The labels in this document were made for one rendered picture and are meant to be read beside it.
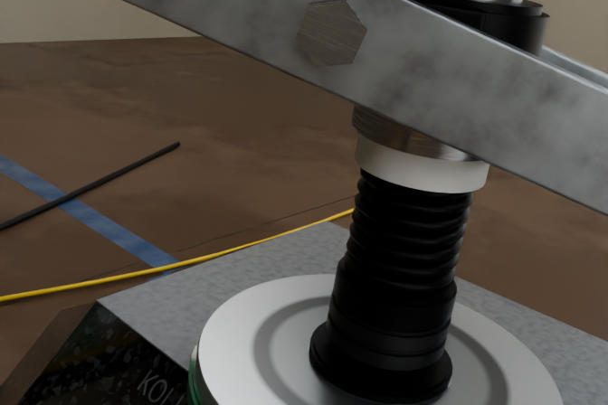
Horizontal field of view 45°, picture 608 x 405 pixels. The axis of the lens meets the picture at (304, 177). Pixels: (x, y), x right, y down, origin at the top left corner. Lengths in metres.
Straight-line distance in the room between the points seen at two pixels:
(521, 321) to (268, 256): 0.20
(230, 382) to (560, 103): 0.22
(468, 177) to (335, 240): 0.30
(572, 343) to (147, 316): 0.31
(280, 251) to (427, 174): 0.28
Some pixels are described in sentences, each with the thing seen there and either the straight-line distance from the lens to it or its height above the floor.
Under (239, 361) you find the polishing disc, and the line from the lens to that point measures 0.43.
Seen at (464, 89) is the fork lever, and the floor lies 1.05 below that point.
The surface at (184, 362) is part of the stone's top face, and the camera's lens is 0.47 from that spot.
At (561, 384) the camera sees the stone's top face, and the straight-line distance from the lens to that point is 0.53.
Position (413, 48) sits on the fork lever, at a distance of 0.32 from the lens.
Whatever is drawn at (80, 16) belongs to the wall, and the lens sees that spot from 5.73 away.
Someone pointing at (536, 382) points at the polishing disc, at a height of 0.87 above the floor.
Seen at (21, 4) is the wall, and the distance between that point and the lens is 5.48.
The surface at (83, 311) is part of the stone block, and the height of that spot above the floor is 0.83.
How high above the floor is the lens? 1.11
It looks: 20 degrees down
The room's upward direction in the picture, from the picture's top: 9 degrees clockwise
